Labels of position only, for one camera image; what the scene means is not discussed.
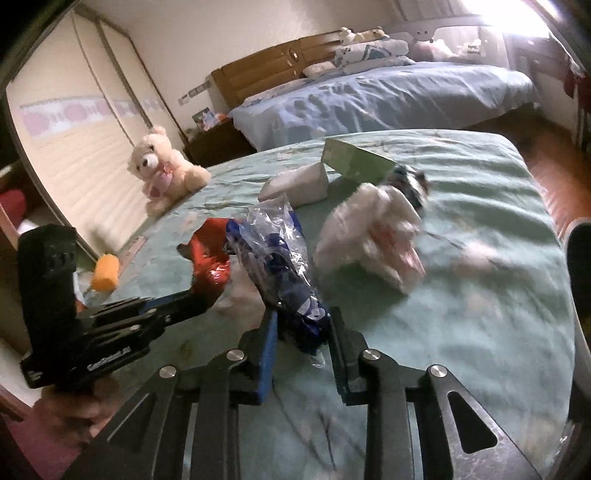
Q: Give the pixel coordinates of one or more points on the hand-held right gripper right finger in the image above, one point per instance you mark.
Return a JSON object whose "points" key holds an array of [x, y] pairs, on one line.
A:
{"points": [[339, 360]]}

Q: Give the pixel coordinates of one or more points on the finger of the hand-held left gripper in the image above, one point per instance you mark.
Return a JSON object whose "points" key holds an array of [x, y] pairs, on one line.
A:
{"points": [[175, 300], [184, 314]]}

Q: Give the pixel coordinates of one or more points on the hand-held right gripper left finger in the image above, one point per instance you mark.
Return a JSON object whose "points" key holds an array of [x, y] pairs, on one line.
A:
{"points": [[268, 360]]}

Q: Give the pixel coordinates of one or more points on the red snack wrapper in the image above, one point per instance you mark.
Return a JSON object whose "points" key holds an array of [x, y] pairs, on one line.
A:
{"points": [[210, 258]]}

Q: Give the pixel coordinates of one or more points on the blue clear plastic wrapper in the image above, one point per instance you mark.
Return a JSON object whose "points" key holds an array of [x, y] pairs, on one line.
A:
{"points": [[277, 258]]}

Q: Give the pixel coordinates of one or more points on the white pink tissue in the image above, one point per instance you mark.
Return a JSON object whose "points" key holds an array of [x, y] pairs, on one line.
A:
{"points": [[364, 235]]}

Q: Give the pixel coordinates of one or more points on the white tissue pack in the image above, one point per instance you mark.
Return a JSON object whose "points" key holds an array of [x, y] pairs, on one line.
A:
{"points": [[300, 184]]}

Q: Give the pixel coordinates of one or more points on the green box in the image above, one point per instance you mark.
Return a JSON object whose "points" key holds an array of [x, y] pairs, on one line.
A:
{"points": [[358, 161]]}

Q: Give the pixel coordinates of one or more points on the black grey trash bin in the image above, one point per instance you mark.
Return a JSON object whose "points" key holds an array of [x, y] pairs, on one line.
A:
{"points": [[579, 258]]}

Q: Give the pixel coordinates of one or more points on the person's left hand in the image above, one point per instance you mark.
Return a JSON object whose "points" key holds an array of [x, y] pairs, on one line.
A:
{"points": [[78, 408]]}

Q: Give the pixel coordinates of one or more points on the red cloth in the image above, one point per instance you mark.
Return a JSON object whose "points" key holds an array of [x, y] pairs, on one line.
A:
{"points": [[11, 205]]}

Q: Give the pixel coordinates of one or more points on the cream teddy bear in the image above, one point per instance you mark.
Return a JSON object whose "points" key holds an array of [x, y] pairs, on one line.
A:
{"points": [[161, 166]]}

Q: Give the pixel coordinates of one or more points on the white sliding wardrobe door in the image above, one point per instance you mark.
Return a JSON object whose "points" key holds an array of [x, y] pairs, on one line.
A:
{"points": [[69, 129]]}

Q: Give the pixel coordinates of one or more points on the green floral tablecloth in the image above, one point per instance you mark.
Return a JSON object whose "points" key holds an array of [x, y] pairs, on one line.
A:
{"points": [[485, 300]]}

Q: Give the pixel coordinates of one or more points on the dark wooden nightstand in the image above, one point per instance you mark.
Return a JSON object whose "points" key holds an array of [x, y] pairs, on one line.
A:
{"points": [[217, 143]]}

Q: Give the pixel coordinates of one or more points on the crinkled silver blue wrapper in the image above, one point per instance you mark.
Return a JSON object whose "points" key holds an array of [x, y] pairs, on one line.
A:
{"points": [[408, 182]]}

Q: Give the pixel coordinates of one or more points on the brown wooden headboard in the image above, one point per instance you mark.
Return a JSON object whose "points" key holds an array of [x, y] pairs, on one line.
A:
{"points": [[258, 69]]}

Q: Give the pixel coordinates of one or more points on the bed with blue sheet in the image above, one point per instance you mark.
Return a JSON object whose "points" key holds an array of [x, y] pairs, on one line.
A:
{"points": [[369, 97]]}

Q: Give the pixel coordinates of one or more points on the white pillow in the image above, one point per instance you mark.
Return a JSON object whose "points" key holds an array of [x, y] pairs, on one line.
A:
{"points": [[318, 70]]}

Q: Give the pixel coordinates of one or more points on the blue patterned folded quilt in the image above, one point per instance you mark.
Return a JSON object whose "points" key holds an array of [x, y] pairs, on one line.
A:
{"points": [[369, 53]]}

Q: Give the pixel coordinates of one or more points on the white bunny plush toy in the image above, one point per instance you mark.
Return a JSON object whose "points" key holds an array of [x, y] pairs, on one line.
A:
{"points": [[346, 36]]}

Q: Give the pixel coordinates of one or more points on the pink plush toy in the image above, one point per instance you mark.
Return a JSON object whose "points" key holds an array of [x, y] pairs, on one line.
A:
{"points": [[429, 48]]}

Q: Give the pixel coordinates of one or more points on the cream plush toy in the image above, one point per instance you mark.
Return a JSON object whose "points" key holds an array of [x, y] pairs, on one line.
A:
{"points": [[369, 34]]}

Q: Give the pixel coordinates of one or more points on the white baby crib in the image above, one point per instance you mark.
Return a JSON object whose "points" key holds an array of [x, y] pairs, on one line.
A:
{"points": [[461, 34]]}

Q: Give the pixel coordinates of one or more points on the dark hanging jacket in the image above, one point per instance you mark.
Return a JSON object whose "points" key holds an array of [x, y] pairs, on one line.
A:
{"points": [[572, 76]]}

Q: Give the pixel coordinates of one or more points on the small picture frame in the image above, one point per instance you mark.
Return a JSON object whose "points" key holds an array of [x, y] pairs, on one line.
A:
{"points": [[203, 116]]}

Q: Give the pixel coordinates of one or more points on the wall switch panel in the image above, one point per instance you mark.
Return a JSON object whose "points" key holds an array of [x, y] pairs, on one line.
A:
{"points": [[191, 93]]}

